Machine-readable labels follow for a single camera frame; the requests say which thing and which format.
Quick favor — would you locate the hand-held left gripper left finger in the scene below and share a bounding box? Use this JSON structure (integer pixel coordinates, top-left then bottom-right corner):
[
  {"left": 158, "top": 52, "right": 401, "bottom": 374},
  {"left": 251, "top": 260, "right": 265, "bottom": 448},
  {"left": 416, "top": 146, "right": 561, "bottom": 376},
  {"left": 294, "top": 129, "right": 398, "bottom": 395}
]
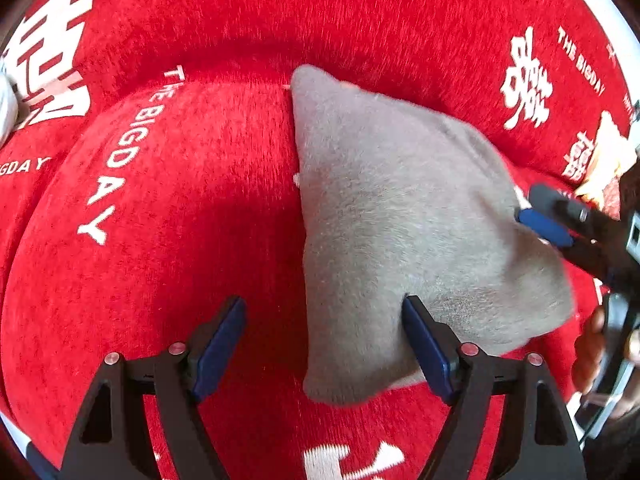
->
[{"left": 60, "top": 296, "right": 247, "bottom": 480}]

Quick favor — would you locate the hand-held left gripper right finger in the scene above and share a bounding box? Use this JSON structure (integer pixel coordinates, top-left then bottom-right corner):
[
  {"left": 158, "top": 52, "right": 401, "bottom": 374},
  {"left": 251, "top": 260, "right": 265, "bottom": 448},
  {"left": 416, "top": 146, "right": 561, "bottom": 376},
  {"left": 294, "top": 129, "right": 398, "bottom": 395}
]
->
[{"left": 401, "top": 295, "right": 588, "bottom": 480}]

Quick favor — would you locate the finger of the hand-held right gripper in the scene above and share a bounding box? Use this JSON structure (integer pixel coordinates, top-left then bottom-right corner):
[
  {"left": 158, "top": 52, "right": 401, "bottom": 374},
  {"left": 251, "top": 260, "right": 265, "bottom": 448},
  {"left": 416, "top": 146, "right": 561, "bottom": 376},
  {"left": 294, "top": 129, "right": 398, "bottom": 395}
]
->
[
  {"left": 515, "top": 207, "right": 618, "bottom": 283},
  {"left": 527, "top": 182, "right": 608, "bottom": 233}
]

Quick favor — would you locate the grey plush pillow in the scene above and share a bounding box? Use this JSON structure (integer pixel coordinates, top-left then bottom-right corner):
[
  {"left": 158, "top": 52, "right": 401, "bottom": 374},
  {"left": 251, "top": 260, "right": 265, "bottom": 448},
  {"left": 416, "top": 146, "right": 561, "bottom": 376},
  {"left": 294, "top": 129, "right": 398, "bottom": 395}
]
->
[{"left": 290, "top": 64, "right": 577, "bottom": 407}]

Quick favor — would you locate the person's right hand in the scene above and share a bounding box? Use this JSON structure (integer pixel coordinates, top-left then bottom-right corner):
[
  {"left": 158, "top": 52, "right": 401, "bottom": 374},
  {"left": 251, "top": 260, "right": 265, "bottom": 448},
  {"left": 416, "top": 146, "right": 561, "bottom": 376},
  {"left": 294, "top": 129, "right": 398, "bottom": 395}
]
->
[{"left": 571, "top": 304, "right": 640, "bottom": 396}]

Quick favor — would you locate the cream crumpled cloth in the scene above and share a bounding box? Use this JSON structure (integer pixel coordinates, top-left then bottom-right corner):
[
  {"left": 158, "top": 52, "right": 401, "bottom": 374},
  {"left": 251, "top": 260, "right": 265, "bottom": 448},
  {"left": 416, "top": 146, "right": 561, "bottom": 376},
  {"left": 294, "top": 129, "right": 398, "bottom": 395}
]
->
[{"left": 574, "top": 110, "right": 639, "bottom": 212}]

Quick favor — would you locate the red printed sofa cover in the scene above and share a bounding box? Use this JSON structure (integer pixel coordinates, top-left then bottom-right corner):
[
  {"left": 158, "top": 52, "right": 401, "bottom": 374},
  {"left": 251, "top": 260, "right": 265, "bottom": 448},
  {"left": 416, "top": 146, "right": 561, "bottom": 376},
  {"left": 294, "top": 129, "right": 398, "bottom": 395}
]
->
[{"left": 0, "top": 0, "right": 640, "bottom": 480}]

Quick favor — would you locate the white floral cloth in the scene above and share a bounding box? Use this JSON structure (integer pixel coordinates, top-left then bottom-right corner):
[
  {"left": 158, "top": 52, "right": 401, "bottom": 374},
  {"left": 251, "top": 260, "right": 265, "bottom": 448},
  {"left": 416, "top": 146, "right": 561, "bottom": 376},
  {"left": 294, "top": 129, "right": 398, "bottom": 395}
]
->
[{"left": 0, "top": 57, "right": 24, "bottom": 147}]

